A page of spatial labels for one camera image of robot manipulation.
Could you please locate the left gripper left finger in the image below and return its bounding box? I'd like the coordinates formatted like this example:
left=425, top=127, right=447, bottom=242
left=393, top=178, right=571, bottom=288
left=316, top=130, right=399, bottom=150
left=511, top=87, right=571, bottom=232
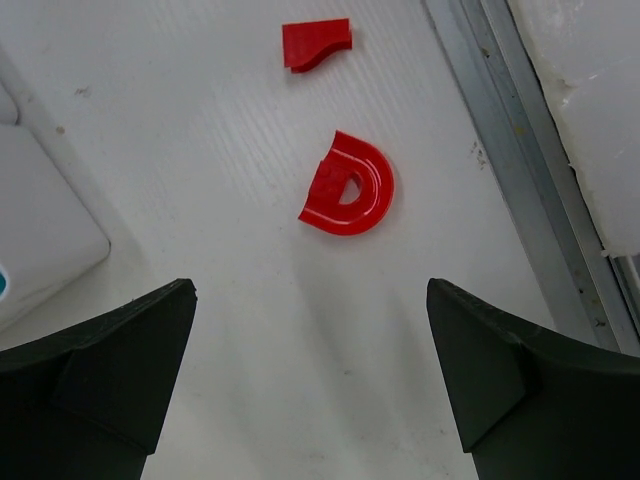
left=1, top=279, right=196, bottom=479

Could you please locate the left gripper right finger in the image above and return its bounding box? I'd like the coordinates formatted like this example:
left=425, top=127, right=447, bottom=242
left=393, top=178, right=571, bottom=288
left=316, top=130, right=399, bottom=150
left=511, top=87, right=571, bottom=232
left=426, top=278, right=639, bottom=479

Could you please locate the red horseshoe lego piece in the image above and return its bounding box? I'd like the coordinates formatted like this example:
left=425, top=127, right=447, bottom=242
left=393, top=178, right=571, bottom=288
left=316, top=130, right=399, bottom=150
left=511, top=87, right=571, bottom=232
left=299, top=131, right=395, bottom=236

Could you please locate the red slope lego piece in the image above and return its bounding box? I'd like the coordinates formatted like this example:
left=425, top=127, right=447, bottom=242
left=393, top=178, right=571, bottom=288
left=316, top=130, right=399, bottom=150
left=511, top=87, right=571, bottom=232
left=281, top=18, right=353, bottom=74

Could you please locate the left clear divided container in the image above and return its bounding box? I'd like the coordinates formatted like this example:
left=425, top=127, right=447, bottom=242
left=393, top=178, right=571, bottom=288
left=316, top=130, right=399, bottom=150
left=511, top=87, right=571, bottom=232
left=1, top=54, right=110, bottom=328

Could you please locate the metal table rail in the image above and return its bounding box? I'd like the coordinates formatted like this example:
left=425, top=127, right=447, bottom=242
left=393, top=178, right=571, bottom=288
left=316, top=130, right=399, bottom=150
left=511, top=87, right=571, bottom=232
left=424, top=1, right=639, bottom=355

